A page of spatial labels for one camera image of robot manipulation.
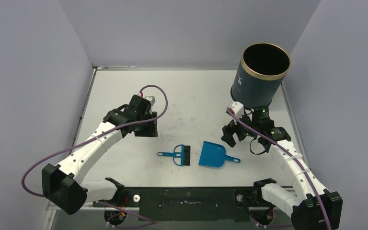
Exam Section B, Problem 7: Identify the blue plastic dustpan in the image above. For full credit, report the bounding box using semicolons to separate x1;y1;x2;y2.
198;141;241;168

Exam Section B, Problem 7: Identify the blue hand brush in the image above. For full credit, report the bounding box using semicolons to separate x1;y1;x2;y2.
157;144;191;167

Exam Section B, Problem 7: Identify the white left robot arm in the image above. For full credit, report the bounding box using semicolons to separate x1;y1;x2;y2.
42;95;158;215

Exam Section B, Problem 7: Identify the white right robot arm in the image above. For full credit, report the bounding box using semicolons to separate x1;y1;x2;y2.
222;103;343;230

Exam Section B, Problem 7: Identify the dark blue gold-rimmed bin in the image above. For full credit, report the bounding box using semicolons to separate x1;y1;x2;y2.
230;43;291;110

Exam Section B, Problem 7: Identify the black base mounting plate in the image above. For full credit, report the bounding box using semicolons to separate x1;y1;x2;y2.
107;187;274;223

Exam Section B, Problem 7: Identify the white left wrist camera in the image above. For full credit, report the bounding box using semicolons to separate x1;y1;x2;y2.
138;92;156;112

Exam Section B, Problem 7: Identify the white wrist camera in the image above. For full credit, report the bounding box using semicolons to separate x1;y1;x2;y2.
227;101;245;118
138;92;156;112

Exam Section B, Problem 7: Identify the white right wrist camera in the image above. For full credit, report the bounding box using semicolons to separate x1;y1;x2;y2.
227;101;245;118

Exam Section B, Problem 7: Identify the aluminium rail frame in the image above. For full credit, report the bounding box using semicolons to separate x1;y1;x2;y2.
46;186;270;214

